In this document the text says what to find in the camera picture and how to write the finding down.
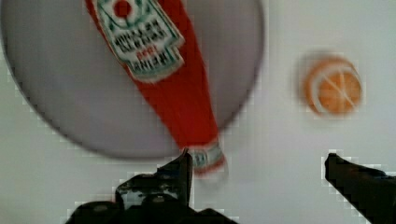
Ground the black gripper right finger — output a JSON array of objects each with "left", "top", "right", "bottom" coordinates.
[{"left": 324, "top": 153, "right": 396, "bottom": 224}]

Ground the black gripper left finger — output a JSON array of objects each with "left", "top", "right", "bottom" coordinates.
[{"left": 64, "top": 151, "right": 237, "bottom": 224}]

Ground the red plush ketchup bottle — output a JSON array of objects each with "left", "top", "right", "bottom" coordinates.
[{"left": 84, "top": 0, "right": 227, "bottom": 179}]

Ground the grey round plate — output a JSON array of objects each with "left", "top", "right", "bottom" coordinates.
[{"left": 1, "top": 0, "right": 265, "bottom": 159}]

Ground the orange slice toy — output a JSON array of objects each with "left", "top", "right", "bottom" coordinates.
[{"left": 303, "top": 57, "right": 362, "bottom": 116}]

